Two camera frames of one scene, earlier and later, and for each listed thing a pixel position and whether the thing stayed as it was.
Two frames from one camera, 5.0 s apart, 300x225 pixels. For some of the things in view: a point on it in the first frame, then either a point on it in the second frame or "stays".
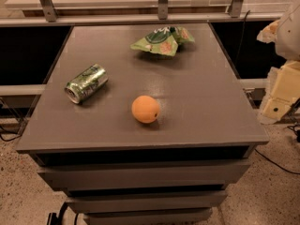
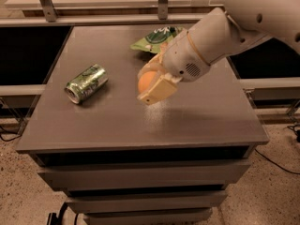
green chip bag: [164, 40] stays
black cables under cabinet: [54, 219] stays
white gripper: [289, 37] → [183, 57]
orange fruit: [145, 109] → [145, 80]
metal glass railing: [51, 6] stays
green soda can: [86, 83] stays
